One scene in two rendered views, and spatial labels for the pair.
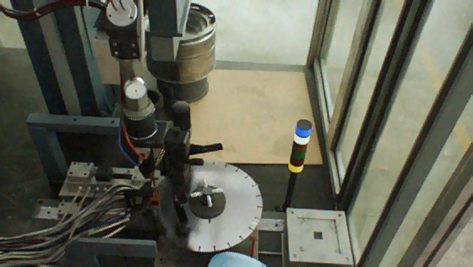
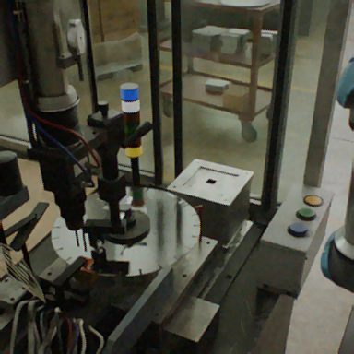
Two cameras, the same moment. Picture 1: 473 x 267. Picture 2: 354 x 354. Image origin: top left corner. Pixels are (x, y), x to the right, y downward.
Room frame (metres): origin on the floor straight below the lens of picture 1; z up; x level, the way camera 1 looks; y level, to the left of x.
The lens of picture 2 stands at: (0.25, 0.82, 1.61)
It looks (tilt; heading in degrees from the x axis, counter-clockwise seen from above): 36 degrees down; 299
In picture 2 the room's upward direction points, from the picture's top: 2 degrees counter-clockwise
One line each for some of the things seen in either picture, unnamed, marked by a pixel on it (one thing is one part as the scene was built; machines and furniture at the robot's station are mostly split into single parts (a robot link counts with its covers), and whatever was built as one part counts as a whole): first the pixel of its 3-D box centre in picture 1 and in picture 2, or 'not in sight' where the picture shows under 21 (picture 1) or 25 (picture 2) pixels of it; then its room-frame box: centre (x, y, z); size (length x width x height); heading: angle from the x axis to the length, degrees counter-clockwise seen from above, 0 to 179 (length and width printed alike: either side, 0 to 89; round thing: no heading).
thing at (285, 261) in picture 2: not in sight; (296, 237); (0.46, -0.22, 0.82); 0.28 x 0.11 x 0.15; 90
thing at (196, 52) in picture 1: (181, 57); not in sight; (1.55, 0.26, 0.93); 0.31 x 0.31 x 0.36
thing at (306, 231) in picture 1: (313, 248); (210, 204); (0.72, -0.26, 0.82); 0.18 x 0.18 x 0.15; 0
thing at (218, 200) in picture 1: (207, 198); (125, 221); (0.78, 0.08, 0.96); 0.11 x 0.11 x 0.03
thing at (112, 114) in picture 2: (177, 156); (108, 154); (0.75, 0.15, 1.17); 0.06 x 0.05 x 0.20; 81
